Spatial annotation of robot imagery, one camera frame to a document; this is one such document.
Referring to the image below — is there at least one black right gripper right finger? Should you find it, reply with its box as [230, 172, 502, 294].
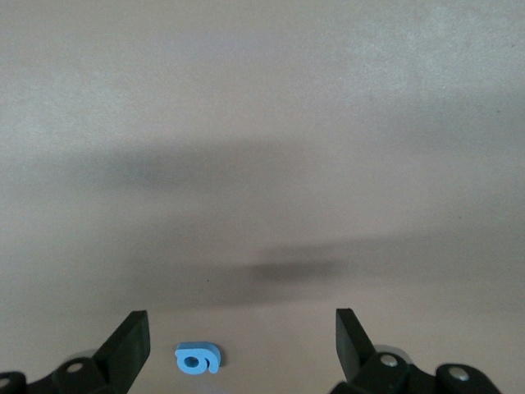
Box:
[330, 307, 502, 394]

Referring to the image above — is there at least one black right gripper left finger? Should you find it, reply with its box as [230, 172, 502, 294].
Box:
[0, 310, 151, 394]

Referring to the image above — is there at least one blue small letter g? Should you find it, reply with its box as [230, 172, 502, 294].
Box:
[175, 341, 221, 376]

